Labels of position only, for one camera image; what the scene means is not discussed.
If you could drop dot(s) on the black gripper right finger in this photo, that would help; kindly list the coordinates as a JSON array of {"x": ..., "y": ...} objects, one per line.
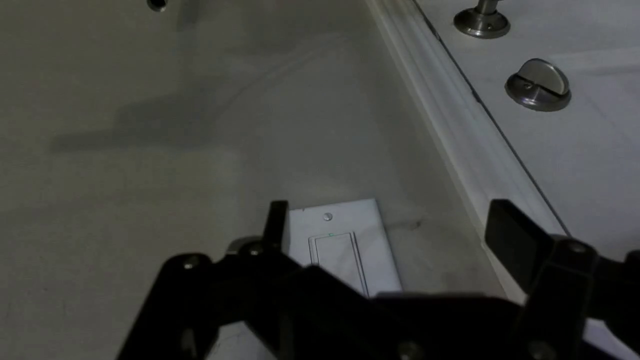
[{"x": 566, "y": 286}]

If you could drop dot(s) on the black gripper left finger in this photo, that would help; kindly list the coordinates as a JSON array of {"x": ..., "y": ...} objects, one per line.
[{"x": 187, "y": 301}]

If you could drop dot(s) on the white light switch plate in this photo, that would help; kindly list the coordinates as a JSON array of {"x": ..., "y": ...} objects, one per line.
[{"x": 333, "y": 230}]

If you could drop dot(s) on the white panelled door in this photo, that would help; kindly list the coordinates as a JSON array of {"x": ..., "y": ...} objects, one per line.
[{"x": 600, "y": 160}]

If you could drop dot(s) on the silver door knob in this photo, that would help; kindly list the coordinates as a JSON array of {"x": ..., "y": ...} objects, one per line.
[{"x": 480, "y": 20}]

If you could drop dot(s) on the white door frame trim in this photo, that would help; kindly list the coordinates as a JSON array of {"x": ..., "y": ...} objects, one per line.
[{"x": 442, "y": 101}]

